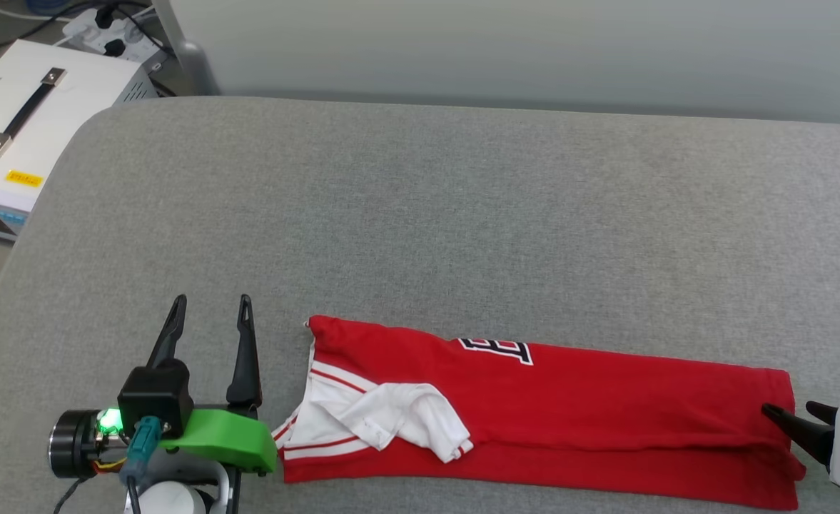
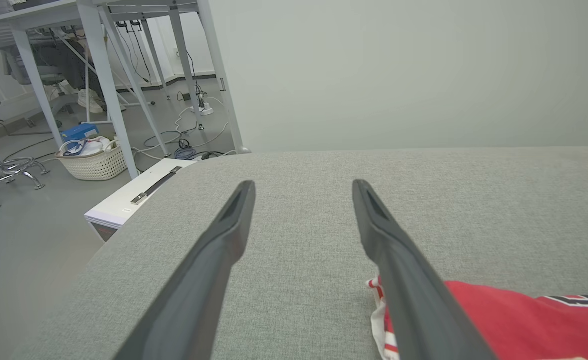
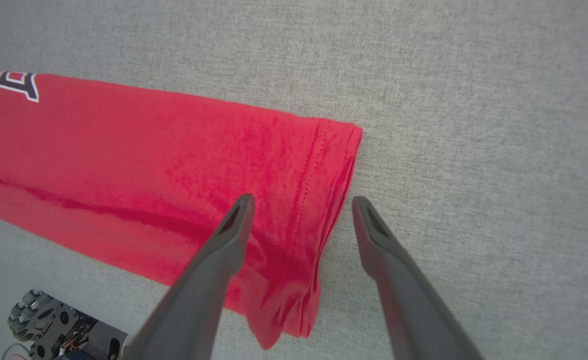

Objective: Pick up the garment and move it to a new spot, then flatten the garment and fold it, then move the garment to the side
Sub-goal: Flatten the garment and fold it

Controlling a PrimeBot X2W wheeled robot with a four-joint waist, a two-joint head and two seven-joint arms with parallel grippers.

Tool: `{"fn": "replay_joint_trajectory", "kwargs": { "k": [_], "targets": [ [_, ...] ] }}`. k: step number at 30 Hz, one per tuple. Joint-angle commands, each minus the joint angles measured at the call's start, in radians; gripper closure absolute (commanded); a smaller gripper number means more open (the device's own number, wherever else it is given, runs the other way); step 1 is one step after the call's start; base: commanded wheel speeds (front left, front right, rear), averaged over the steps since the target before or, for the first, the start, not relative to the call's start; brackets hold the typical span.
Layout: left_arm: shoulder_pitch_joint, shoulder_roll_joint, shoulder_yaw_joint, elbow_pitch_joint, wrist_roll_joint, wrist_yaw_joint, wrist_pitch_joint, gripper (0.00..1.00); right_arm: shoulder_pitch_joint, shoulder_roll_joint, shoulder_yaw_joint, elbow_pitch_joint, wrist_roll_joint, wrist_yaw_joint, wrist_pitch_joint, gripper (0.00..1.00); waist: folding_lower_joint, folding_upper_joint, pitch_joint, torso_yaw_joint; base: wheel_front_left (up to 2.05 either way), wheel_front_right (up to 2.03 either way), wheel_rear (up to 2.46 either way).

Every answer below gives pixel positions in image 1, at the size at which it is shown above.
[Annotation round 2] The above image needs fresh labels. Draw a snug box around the black carry handle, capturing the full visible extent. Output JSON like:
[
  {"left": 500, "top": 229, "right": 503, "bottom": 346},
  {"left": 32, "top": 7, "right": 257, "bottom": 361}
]
[{"left": 0, "top": 68, "right": 67, "bottom": 158}]

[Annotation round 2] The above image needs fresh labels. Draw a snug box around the red and white garment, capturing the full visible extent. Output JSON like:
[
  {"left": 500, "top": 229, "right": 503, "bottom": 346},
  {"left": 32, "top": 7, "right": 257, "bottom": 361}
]
[{"left": 271, "top": 315, "right": 807, "bottom": 511}]

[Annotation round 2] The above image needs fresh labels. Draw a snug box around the white backdrop panel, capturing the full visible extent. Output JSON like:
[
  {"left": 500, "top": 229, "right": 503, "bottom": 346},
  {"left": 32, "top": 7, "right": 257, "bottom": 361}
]
[{"left": 152, "top": 0, "right": 840, "bottom": 126}]

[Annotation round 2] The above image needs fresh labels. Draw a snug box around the white power strip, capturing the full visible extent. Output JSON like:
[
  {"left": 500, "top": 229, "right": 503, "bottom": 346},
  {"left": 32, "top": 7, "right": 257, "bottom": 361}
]
[{"left": 61, "top": 6, "right": 160, "bottom": 61}]

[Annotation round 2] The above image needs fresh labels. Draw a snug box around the teal plug cable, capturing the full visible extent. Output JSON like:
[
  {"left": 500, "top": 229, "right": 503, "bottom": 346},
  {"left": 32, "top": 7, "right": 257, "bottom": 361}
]
[{"left": 118, "top": 416, "right": 162, "bottom": 514}]

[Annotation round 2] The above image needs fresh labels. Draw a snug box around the white power supply box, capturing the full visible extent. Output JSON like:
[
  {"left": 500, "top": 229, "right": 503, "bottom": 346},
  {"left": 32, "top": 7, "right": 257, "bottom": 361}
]
[{"left": 0, "top": 39, "right": 160, "bottom": 243}]

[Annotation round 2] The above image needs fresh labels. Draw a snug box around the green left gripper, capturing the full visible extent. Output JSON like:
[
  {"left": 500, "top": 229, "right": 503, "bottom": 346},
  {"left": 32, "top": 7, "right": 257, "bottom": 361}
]
[{"left": 146, "top": 294, "right": 279, "bottom": 477}]

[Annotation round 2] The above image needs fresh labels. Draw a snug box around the black power cable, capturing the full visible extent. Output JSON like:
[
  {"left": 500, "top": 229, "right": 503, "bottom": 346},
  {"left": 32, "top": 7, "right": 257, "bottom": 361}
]
[{"left": 0, "top": 0, "right": 106, "bottom": 51}]

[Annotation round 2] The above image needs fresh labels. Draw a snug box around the grey panel foot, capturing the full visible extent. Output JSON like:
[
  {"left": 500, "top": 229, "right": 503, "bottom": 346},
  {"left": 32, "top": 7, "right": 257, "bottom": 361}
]
[{"left": 173, "top": 39, "right": 222, "bottom": 97}]

